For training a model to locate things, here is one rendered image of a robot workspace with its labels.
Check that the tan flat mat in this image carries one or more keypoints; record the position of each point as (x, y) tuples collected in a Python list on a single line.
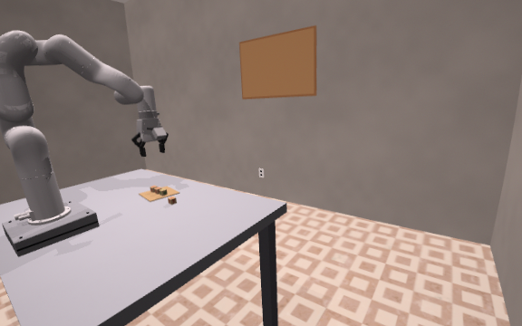
[(152, 196)]

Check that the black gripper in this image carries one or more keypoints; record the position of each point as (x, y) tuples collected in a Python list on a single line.
[(144, 135)]

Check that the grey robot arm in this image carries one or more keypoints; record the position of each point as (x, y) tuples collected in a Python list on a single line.
[(28, 145)]

